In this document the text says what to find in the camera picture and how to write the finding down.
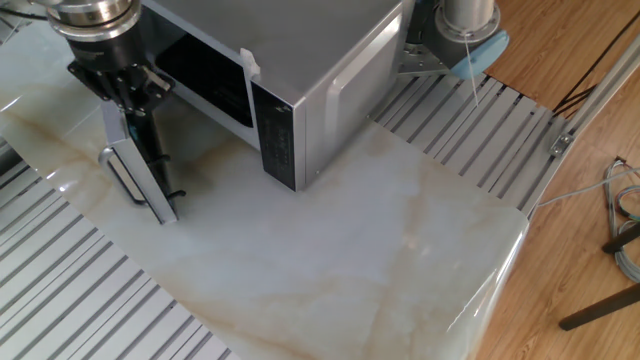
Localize aluminium frame rail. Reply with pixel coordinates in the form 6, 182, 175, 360
524, 33, 640, 219

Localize black floor cables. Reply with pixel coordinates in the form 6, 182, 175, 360
552, 9, 640, 119

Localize dark wooden furniture leg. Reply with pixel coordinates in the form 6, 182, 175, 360
558, 283, 640, 332
602, 222, 640, 255

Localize white zip tie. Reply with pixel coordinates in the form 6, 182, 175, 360
462, 32, 481, 109

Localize white tape piece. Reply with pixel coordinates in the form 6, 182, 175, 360
238, 47, 262, 80

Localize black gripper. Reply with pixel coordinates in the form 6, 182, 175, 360
67, 22, 175, 117

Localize grey cable bundle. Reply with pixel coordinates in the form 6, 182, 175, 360
602, 157, 640, 284

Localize metal corner bracket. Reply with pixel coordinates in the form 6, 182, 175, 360
548, 132, 575, 159

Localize silver microwave body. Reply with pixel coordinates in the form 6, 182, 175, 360
137, 0, 416, 193

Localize thin grey cable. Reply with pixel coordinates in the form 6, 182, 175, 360
535, 167, 640, 209

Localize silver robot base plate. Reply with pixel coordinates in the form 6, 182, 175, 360
397, 42, 454, 79

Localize marble pattern table cover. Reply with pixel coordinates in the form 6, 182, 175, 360
0, 14, 530, 360

